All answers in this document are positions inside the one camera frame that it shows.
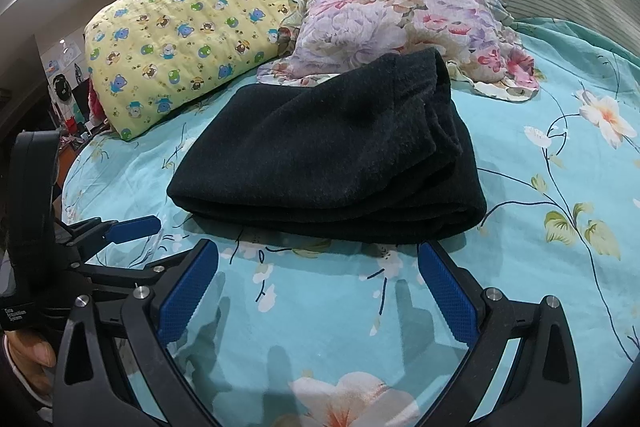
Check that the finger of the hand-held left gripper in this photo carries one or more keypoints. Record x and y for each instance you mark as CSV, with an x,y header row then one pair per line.
x,y
132,228
125,276

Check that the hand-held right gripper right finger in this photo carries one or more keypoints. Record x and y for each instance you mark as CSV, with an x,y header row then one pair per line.
x,y
447,294

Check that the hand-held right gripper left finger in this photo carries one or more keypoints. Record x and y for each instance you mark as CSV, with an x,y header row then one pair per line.
x,y
187,294

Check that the black pants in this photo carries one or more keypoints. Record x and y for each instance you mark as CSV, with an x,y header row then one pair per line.
x,y
325,152

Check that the person's left hand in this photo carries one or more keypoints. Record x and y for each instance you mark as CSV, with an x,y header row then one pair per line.
x,y
32,352

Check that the teal floral bed sheet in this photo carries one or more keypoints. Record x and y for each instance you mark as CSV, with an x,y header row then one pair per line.
x,y
525,217

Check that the yellow animal print pillow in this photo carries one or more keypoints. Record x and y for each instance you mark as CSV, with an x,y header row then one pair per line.
x,y
185,42

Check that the pink floral ruffled pillow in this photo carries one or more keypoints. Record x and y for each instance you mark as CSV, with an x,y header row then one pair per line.
x,y
380,17

